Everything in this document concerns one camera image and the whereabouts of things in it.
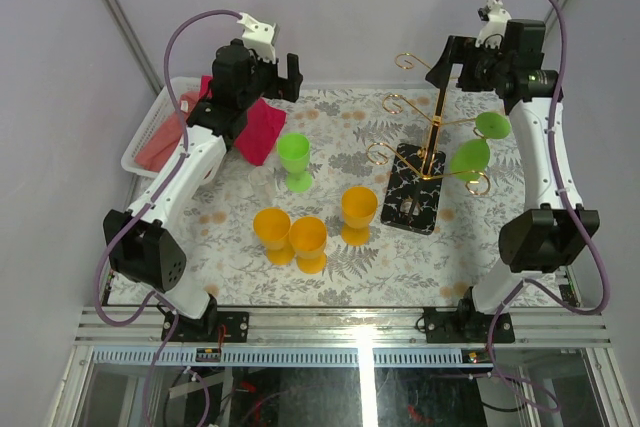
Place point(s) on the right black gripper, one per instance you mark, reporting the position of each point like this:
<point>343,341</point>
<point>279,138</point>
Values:
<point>456,50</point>

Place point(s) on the gold wine glass rack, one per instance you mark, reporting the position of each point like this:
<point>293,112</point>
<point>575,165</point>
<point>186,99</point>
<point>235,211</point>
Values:
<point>417,172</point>

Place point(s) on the floral table mat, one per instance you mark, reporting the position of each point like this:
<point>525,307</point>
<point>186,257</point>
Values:
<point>395,267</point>

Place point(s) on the orange wine glass middle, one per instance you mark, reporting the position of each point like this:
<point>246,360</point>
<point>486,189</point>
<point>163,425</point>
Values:
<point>308,237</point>

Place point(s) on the orange wine glass left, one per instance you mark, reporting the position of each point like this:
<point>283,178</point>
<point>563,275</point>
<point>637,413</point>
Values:
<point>272,227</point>

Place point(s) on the magenta cloth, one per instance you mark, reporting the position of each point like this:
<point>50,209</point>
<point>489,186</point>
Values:
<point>260,129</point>

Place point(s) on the orange wine glass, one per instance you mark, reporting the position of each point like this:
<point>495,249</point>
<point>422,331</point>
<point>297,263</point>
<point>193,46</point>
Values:
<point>359,205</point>
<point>308,237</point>
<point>272,227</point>

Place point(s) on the salmon pink cloth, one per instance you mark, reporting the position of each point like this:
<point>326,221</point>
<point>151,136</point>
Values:
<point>159,148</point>

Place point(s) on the blue cable duct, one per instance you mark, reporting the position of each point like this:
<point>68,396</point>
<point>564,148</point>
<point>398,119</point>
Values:
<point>290,356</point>

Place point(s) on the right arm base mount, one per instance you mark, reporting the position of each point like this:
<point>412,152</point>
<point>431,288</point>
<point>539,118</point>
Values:
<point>463,325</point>

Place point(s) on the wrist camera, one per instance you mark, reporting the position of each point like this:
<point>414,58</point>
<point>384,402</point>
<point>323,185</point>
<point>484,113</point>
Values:
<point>260,37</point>
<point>494,17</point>

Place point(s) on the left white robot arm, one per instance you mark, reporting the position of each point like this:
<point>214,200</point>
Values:
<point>140,243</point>

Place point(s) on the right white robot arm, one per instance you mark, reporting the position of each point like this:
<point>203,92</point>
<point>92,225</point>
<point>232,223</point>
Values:
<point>555,226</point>

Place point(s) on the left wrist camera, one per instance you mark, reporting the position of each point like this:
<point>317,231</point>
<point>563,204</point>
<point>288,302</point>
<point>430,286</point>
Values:
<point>260,37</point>

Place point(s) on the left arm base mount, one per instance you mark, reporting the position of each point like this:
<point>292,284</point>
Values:
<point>219,326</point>

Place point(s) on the white plastic basket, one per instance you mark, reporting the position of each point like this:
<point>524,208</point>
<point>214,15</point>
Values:
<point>188,90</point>

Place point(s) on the orange wine glass right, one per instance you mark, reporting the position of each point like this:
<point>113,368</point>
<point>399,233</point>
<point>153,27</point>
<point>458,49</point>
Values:
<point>359,205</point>

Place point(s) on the green plastic wine glass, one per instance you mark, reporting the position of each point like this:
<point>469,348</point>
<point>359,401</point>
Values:
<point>473,156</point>

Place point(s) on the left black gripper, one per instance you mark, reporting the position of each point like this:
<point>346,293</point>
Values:
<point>279,87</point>

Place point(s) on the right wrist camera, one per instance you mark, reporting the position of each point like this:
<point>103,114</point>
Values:
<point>494,17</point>

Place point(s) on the aluminium front rail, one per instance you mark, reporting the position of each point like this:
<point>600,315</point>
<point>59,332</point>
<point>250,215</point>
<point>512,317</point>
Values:
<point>532,327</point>

